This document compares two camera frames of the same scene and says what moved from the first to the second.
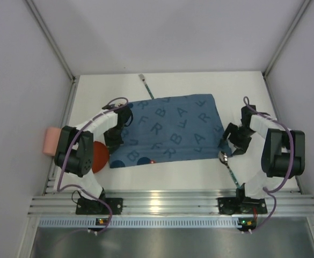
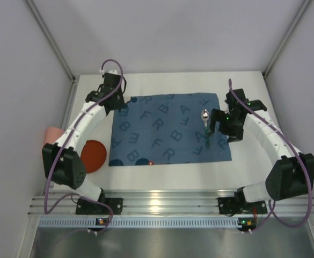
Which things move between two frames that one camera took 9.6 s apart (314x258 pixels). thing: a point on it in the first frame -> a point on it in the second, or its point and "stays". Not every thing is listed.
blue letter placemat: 172,129 stays
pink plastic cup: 52,135 stays
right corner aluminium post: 301,11 stays
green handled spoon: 224,158 -> 205,114
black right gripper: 234,137 -> 221,122
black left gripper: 113,138 -> 119,101
